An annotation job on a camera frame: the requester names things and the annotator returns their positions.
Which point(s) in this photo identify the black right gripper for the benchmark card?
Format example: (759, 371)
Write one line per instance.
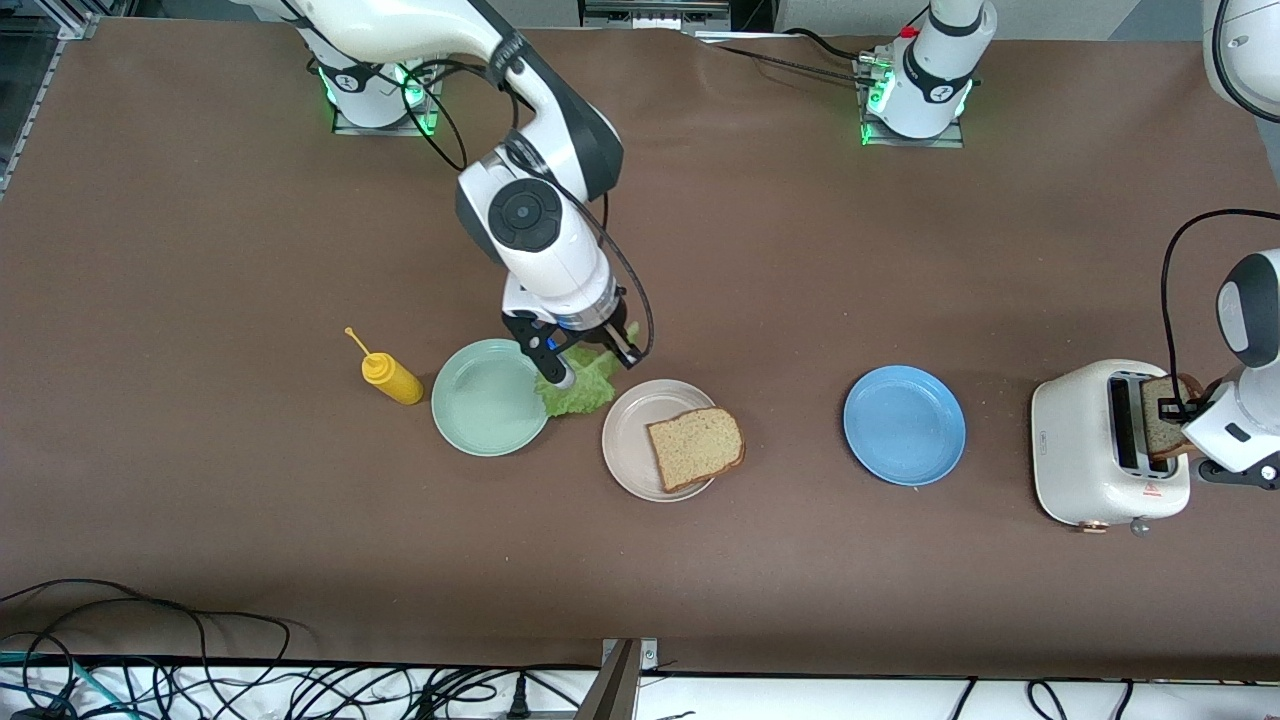
(601, 339)

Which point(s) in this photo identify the white two-slot toaster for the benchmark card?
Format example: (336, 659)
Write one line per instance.
(1075, 450)

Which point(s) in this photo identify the black power plug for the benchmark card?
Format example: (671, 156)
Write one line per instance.
(518, 695)

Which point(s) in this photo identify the grey metal bracket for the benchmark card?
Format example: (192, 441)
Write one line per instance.
(615, 690)

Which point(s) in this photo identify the white shelf board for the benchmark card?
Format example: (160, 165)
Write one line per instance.
(800, 700)

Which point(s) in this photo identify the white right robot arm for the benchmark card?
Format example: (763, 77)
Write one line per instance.
(540, 250)

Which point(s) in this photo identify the aluminium frame with clear panel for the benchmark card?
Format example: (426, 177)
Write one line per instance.
(20, 60)

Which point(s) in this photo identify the aluminium frame profile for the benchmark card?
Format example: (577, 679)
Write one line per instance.
(650, 15)

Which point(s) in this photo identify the yellow mustard squeeze bottle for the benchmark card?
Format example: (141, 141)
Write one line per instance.
(395, 382)

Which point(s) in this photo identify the brown bread slice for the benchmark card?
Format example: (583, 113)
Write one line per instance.
(1165, 440)
(695, 448)

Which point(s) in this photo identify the pale green plate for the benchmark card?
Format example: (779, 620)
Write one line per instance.
(480, 400)

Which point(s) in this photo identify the beige plate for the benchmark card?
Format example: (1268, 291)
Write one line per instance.
(625, 440)

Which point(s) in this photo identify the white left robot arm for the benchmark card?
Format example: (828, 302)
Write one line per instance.
(930, 70)

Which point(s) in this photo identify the blue plate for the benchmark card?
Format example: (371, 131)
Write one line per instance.
(905, 425)

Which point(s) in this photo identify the green lettuce leaf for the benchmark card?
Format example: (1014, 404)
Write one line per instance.
(580, 395)

